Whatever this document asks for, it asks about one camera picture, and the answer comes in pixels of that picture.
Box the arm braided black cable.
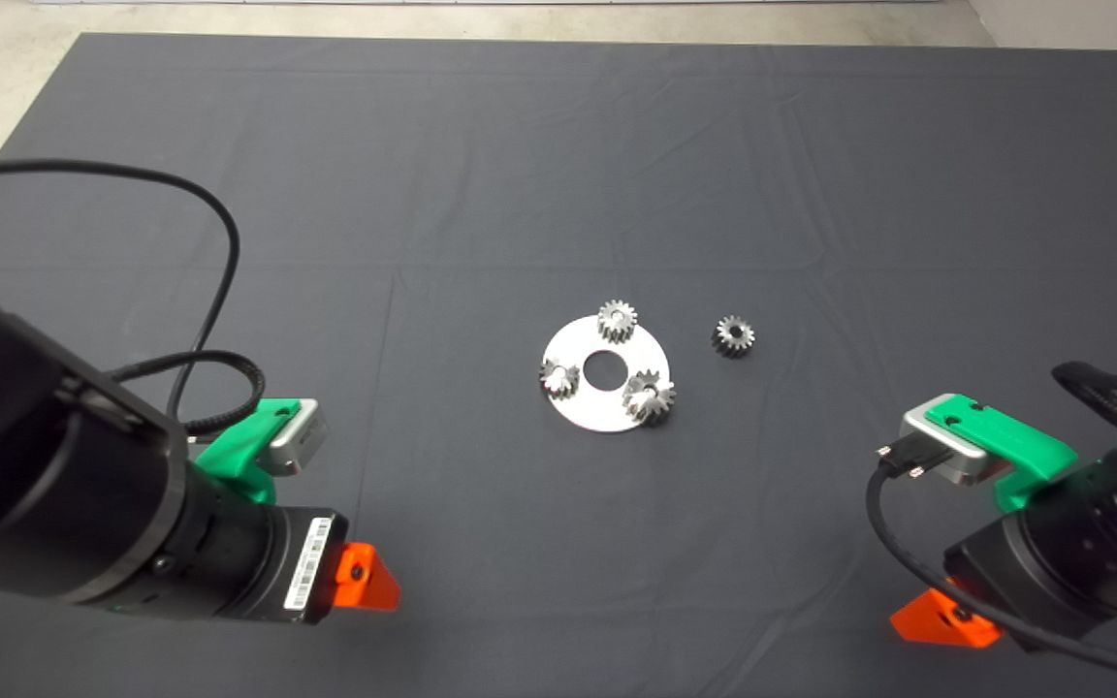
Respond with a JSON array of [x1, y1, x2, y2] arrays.
[[105, 350, 269, 437], [1051, 361, 1117, 428]]

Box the left silver camera box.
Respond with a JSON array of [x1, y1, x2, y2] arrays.
[[263, 402, 329, 478]]

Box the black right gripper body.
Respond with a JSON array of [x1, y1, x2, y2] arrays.
[[944, 458, 1117, 641]]

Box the round metal plate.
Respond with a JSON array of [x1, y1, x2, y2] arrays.
[[541, 315, 672, 433]]

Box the silver camera box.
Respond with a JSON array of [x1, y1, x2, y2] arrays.
[[900, 407, 998, 486], [263, 402, 329, 478]]

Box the right green camera mount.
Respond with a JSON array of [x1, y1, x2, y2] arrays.
[[925, 393, 1079, 513]]

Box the right silver camera box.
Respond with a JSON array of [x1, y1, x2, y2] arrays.
[[900, 407, 998, 486]]

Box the small steel gear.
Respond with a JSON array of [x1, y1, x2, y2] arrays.
[[597, 300, 639, 347], [712, 315, 755, 359], [538, 357, 580, 398]]

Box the right arm braided black cable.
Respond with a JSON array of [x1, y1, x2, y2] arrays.
[[1051, 361, 1117, 428]]

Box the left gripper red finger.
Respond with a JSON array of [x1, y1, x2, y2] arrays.
[[331, 541, 402, 613]]

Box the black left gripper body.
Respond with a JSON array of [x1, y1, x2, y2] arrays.
[[246, 506, 349, 626]]

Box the left green camera mount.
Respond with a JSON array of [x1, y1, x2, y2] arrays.
[[193, 398, 303, 505]]

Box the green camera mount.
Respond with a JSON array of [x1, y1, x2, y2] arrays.
[[925, 393, 1079, 513], [193, 398, 303, 505]]

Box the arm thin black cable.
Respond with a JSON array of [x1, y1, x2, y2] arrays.
[[0, 160, 241, 420], [866, 436, 1117, 684]]

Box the dark grey table cloth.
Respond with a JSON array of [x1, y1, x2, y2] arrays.
[[0, 32, 1117, 698]]

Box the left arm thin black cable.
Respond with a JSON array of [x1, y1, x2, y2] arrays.
[[0, 160, 241, 420]]

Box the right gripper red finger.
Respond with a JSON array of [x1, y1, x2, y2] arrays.
[[890, 580, 1003, 648]]

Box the large steel gear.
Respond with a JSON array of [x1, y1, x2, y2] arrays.
[[622, 370, 678, 426]]

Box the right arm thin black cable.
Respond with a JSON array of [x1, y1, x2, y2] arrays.
[[866, 436, 1117, 684]]

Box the left arm braided black cable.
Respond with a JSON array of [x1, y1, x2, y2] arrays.
[[105, 350, 269, 437]]

